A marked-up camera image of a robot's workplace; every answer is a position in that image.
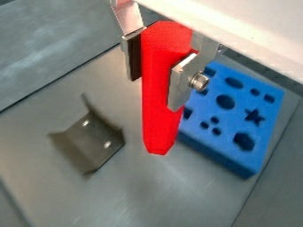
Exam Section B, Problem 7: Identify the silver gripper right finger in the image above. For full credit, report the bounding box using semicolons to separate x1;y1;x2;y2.
167;31;227;112

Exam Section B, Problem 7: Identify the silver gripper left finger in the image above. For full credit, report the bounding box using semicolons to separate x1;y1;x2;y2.
109;0;145;82

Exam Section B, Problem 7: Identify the red hexagonal peg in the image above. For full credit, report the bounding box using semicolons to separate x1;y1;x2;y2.
141;20;192;155

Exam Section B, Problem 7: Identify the blue foam shape board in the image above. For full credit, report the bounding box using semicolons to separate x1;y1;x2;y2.
177;61;284;178

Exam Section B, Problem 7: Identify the dark grey curved block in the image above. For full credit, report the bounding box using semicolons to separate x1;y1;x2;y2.
48;94;125;176

